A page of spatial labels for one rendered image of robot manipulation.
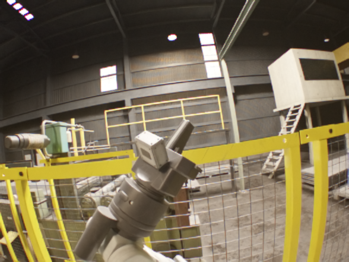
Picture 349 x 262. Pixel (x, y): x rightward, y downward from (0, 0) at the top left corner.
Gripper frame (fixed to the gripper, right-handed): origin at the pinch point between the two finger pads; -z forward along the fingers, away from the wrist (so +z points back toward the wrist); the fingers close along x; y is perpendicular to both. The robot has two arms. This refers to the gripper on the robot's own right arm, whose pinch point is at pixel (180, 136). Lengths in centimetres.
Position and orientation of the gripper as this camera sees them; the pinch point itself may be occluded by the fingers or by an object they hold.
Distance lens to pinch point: 32.9
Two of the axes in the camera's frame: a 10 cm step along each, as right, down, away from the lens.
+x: -7.0, -2.7, 6.6
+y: 5.0, 4.7, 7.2
